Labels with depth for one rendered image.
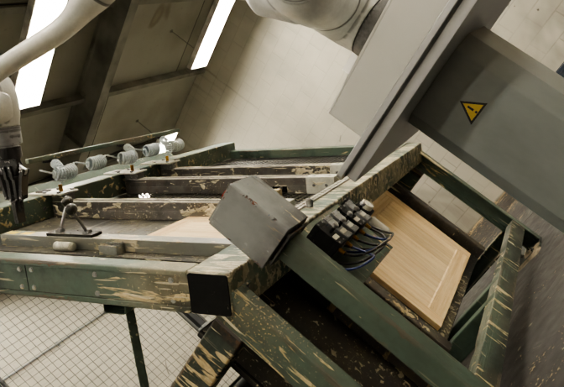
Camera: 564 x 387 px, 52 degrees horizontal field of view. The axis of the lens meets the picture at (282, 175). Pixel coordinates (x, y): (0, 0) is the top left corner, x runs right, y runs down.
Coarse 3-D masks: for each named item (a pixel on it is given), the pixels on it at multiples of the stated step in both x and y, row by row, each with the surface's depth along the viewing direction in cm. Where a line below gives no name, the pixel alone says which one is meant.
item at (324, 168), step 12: (168, 144) 305; (168, 156) 304; (168, 168) 302; (180, 168) 300; (192, 168) 296; (204, 168) 293; (216, 168) 290; (228, 168) 286; (240, 168) 284; (252, 168) 281; (264, 168) 278; (276, 168) 275; (288, 168) 273; (300, 168) 270; (312, 168) 267; (324, 168) 265; (336, 168) 262
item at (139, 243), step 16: (16, 240) 198; (32, 240) 195; (48, 240) 192; (64, 240) 188; (80, 240) 185; (96, 240) 182; (112, 240) 180; (128, 240) 177; (144, 240) 174; (160, 240) 172; (176, 240) 170; (192, 240) 169; (208, 240) 167; (224, 240) 165
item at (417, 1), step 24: (408, 0) 111; (432, 0) 108; (384, 24) 114; (408, 24) 112; (432, 24) 110; (384, 48) 116; (408, 48) 113; (360, 72) 120; (384, 72) 117; (360, 96) 121; (384, 96) 119; (360, 120) 123
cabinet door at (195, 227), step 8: (176, 224) 199; (184, 224) 198; (192, 224) 198; (200, 224) 197; (208, 224) 196; (160, 232) 191; (168, 232) 190; (176, 232) 190; (184, 232) 189; (192, 232) 188; (200, 232) 187; (208, 232) 186; (216, 232) 185
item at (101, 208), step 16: (48, 160) 238; (64, 176) 236; (48, 192) 239; (64, 192) 235; (80, 208) 232; (96, 208) 229; (112, 208) 225; (128, 208) 222; (144, 208) 218; (160, 208) 215; (176, 208) 212; (192, 208) 209; (208, 208) 206
